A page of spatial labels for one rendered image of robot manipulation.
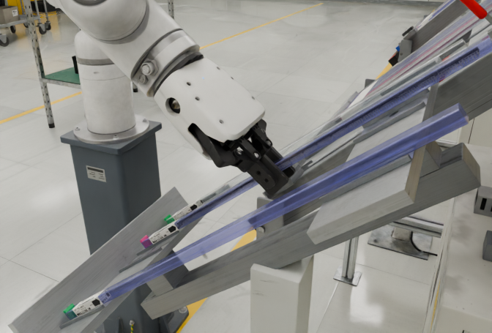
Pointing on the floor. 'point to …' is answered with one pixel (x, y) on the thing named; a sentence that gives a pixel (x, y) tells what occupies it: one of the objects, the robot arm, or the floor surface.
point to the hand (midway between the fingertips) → (271, 170)
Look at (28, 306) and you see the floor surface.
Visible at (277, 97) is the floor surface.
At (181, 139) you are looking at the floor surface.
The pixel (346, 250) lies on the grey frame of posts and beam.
